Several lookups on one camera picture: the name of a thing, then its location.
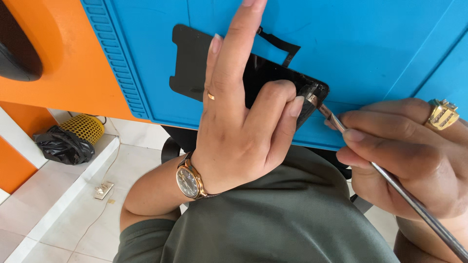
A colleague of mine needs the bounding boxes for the black rounded object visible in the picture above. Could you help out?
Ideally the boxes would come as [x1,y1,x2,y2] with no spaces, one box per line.
[0,0,44,82]

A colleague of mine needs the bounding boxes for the person's left hand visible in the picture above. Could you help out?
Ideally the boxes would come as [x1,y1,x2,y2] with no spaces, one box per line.
[191,0,305,195]

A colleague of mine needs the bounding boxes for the matte black screen backing sheet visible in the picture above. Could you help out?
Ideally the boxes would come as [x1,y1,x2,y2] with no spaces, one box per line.
[169,24,220,103]

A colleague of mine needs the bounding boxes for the blue silicone repair mat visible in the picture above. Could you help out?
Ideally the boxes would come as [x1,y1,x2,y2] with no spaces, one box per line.
[80,0,468,151]

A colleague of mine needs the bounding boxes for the gold wristwatch with dark dial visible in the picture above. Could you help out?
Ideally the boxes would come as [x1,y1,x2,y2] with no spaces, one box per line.
[175,151,221,200]

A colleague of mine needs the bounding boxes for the black flex ribbon cable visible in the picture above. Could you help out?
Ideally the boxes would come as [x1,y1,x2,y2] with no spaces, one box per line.
[257,27,301,67]

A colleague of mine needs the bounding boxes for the black glossy phone screen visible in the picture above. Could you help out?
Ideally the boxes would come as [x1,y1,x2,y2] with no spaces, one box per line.
[243,54,330,130]

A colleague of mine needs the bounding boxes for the olive green shirt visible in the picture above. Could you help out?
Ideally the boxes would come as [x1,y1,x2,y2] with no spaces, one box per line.
[113,145,401,263]

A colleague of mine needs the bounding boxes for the person's right hand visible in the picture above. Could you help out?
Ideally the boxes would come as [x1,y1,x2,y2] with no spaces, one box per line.
[323,98,468,220]

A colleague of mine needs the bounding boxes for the black plastic bag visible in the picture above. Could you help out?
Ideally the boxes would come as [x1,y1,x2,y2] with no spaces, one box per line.
[32,125,96,166]

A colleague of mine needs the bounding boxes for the thin white cable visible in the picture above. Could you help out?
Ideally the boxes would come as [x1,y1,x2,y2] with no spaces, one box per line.
[65,116,121,263]

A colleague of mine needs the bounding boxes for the orange work desk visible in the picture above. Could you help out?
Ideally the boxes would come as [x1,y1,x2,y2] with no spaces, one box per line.
[0,0,154,195]

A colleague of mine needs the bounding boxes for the large gold jewelled ring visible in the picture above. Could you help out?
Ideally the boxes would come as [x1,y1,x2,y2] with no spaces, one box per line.
[424,99,460,131]

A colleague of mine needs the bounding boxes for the yellow mesh basket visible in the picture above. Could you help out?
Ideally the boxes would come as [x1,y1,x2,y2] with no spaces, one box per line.
[59,113,105,145]

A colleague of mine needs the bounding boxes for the metal spudger tool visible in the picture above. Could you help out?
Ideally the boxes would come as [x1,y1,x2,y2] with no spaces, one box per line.
[308,94,468,262]

